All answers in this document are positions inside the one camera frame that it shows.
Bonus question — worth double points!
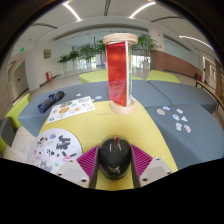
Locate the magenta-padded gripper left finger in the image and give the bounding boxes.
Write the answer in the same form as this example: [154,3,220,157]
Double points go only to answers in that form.
[54,145,101,189]

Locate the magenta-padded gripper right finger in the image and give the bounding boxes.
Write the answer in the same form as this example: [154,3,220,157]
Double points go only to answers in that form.
[129,143,174,188]

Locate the black computer mouse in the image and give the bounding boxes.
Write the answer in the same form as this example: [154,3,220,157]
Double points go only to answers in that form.
[97,135,133,181]

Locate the group of small stickers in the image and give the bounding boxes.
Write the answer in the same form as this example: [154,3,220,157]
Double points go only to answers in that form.
[156,105,193,134]

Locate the white sticker sheet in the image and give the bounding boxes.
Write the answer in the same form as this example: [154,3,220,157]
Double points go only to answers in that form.
[46,95,96,125]

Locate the long grey upholstered seat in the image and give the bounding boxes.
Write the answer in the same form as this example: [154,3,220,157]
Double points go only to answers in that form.
[18,79,173,138]

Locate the folded dark blue umbrella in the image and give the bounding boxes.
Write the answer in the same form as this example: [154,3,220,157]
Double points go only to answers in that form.
[37,90,66,115]

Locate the small dark grey ottoman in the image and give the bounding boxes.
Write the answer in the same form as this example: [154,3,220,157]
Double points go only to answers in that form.
[0,116,16,148]

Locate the lime green upholstered seat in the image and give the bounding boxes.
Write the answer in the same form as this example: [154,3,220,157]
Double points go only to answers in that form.
[78,69,143,84]
[145,69,181,84]
[0,93,32,154]

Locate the red fire extinguisher cabinet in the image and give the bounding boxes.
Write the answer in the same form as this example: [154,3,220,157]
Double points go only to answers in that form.
[45,70,54,83]

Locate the wooden bench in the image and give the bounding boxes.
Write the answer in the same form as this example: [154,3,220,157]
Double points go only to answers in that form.
[195,79,224,111]

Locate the red panel tower wooden ends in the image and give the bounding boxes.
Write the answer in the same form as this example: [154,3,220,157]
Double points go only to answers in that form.
[102,32,139,115]

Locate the dark door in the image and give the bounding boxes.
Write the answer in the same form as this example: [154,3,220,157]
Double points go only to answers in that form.
[11,61,31,98]

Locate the row of potted plants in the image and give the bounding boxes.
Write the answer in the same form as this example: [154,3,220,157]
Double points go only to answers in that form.
[57,33,158,73]

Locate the group of ceiling light strips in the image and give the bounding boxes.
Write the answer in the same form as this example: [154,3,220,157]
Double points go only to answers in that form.
[61,0,214,51]

